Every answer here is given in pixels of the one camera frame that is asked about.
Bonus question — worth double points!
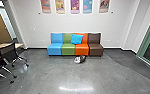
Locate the purple wall poster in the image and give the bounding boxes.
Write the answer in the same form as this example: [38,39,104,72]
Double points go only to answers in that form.
[69,0,81,15]

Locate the cyan square cushion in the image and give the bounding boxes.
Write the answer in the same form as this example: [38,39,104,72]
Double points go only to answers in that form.
[70,33,84,46]

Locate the orange sofa seat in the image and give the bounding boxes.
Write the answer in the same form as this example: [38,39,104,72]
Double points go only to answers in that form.
[74,32,91,57]

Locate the green sofa seat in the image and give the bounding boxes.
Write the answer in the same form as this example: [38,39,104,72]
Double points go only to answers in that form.
[61,32,77,57]

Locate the yellow wall poster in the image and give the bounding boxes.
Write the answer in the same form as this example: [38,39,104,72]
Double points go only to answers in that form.
[54,0,66,15]

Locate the blue sofa seat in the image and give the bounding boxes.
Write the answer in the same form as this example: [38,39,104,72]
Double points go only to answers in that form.
[46,32,64,56]

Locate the salmon wall poster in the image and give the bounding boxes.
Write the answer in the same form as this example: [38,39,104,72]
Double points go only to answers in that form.
[40,0,53,14]

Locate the brown sofa seat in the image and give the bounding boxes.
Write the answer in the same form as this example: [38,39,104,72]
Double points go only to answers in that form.
[87,32,105,57]

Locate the peach wall poster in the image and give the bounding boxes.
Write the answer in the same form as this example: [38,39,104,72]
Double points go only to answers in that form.
[98,0,111,14]

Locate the light blue wall poster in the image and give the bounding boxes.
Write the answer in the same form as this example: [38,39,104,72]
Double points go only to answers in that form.
[82,0,94,15]

